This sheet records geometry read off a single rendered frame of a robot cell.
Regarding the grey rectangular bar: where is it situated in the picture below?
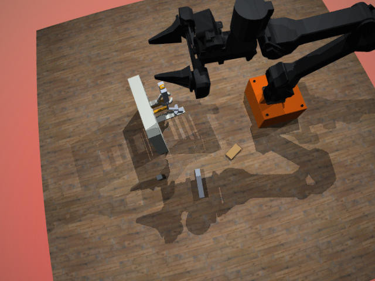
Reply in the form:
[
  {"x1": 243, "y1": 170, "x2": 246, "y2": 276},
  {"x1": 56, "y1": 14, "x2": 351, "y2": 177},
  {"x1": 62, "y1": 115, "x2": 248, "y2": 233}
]
[{"x1": 195, "y1": 169, "x2": 204, "y2": 198}]

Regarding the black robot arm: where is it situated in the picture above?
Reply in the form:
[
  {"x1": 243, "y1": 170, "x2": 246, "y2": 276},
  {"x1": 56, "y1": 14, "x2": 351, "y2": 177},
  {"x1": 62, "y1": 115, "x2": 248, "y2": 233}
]
[{"x1": 192, "y1": 0, "x2": 375, "y2": 105}]

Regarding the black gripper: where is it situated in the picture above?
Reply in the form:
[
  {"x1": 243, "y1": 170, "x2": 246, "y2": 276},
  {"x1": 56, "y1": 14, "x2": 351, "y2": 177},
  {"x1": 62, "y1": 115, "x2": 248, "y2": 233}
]
[{"x1": 148, "y1": 6, "x2": 231, "y2": 99}]

